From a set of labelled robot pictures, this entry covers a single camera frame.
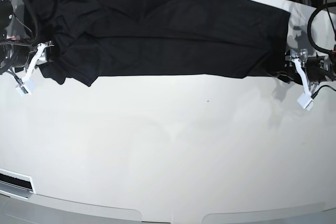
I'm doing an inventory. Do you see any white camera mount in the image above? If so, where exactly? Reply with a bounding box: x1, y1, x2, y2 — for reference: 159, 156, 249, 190
285, 49, 313, 111
15, 41, 52, 96

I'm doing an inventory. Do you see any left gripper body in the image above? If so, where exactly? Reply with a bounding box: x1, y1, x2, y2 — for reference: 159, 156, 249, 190
305, 56, 333, 83

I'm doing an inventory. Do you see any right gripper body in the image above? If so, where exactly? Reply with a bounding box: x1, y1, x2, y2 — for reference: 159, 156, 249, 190
26, 44, 57, 68

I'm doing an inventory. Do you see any black t-shirt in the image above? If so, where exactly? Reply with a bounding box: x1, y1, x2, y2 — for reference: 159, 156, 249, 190
29, 0, 290, 86

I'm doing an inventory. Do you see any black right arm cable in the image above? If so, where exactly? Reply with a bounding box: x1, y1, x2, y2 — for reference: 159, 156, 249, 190
0, 0, 40, 46

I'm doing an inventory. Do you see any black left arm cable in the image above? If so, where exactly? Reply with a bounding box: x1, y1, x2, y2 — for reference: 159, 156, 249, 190
307, 2, 336, 54

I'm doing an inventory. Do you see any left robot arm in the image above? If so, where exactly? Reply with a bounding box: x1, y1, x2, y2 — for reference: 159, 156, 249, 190
304, 51, 335, 83

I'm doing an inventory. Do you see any white slotted table bracket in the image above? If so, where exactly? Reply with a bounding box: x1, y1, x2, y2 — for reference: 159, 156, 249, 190
1, 168, 36, 200

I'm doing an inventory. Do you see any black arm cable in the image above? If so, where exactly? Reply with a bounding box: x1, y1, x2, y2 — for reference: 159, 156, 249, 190
307, 2, 336, 54
0, 0, 40, 46

